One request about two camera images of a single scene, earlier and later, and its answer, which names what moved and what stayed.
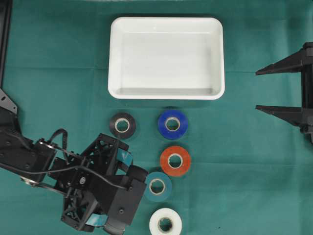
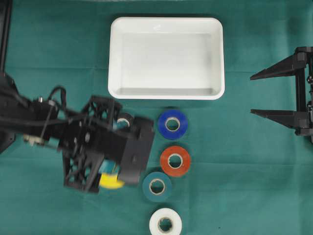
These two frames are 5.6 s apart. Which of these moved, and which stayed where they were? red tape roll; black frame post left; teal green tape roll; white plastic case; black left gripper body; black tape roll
Moved: black left gripper body
Stayed: black frame post left; teal green tape roll; white plastic case; black tape roll; red tape roll
